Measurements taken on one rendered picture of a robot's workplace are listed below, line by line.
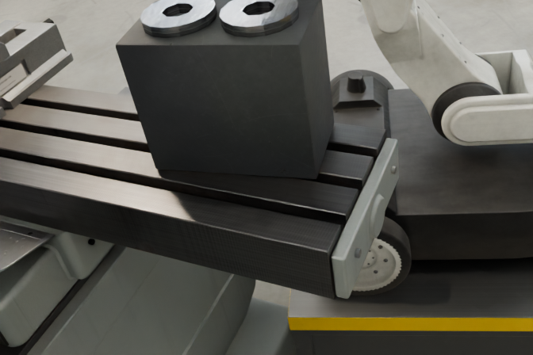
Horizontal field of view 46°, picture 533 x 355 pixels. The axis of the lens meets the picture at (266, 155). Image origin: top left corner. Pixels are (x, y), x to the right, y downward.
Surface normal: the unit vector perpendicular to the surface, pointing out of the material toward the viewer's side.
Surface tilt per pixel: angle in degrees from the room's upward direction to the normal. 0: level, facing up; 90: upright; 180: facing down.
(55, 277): 90
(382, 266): 90
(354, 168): 0
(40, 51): 90
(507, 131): 90
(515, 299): 0
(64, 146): 0
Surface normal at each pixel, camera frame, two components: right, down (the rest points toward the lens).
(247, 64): -0.26, 0.62
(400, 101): -0.15, -0.78
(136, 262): 0.90, 0.15
